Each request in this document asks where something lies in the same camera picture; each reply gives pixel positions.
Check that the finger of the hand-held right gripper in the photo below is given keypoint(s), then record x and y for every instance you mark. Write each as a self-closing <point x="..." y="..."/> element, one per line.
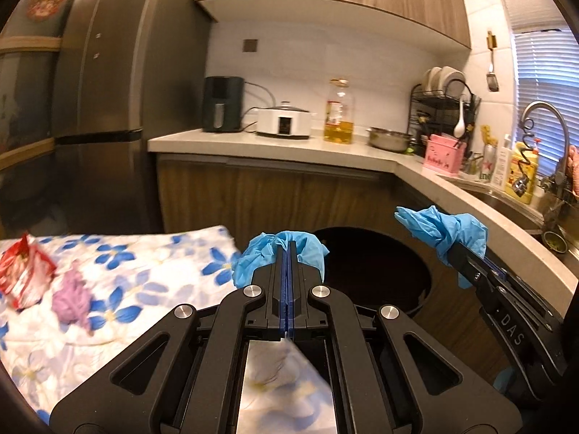
<point x="470" y="264"/>
<point x="498" y="272"/>

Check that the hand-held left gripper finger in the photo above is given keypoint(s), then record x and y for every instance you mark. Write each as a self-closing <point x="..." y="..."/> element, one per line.
<point x="293" y="298"/>
<point x="283" y="298"/>

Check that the blue glove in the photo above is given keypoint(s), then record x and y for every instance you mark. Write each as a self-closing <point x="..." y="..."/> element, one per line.
<point x="443" y="230"/>
<point x="260" y="253"/>

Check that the black trash bin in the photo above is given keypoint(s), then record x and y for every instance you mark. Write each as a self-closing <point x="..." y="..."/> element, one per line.
<point x="384" y="271"/>

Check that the metal sink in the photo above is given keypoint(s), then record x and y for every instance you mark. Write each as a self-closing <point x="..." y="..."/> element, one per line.
<point x="502" y="205"/>

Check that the green silver can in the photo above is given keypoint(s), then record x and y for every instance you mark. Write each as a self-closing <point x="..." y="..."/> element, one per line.
<point x="487" y="162"/>

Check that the yellow detergent bottle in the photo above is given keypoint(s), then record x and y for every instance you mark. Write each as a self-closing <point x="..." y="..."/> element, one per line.
<point x="522" y="172"/>

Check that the white bottle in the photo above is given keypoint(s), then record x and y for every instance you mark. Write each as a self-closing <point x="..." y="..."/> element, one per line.
<point x="501" y="162"/>

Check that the kitchen counter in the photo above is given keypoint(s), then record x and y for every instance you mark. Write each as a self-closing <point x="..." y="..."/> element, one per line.
<point x="271" y="190"/>

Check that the pink utensil box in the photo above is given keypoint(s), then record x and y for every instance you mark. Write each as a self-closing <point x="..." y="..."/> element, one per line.
<point x="443" y="156"/>

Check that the white spoon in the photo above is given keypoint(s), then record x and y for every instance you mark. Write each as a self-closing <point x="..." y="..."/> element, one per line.
<point x="460" y="126"/>

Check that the blue floral tablecloth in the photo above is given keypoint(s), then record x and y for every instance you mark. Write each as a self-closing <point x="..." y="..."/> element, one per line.
<point x="135" y="280"/>

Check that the metal basin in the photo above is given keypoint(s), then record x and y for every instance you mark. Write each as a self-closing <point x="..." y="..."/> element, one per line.
<point x="389" y="140"/>

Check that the black dish rack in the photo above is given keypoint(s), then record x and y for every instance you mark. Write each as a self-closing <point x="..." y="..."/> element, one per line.
<point x="429" y="99"/>

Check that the metal faucet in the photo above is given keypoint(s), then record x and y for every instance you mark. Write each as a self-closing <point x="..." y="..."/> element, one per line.
<point x="543" y="106"/>

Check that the white rice cooker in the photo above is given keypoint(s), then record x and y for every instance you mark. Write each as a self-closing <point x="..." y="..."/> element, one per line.
<point x="285" y="122"/>

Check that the hanging metal spatula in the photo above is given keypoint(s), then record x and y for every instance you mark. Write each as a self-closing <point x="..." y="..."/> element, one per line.
<point x="492" y="81"/>

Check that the cooking oil bottle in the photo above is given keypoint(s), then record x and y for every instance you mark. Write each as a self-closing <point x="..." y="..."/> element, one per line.
<point x="339" y="117"/>

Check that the window blinds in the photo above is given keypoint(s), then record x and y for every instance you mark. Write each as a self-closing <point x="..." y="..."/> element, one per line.
<point x="547" y="77"/>

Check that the black air fryer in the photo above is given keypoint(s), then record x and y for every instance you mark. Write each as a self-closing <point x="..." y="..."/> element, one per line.
<point x="221" y="104"/>

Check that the purple glove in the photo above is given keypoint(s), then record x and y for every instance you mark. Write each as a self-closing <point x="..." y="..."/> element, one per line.
<point x="70" y="298"/>

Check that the red white snack packet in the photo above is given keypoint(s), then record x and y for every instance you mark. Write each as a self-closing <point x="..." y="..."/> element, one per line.
<point x="22" y="271"/>

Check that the grey refrigerator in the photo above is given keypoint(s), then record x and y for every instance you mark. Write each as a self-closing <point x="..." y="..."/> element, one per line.
<point x="135" y="77"/>

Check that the wooden framed glass door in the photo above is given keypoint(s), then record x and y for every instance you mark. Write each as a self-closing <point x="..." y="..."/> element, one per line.
<point x="27" y="99"/>

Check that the red door sticker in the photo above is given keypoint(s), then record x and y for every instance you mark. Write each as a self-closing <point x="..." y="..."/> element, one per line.
<point x="47" y="0"/>

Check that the dark wall socket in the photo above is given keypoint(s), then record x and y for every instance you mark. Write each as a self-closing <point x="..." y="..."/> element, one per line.
<point x="250" y="45"/>

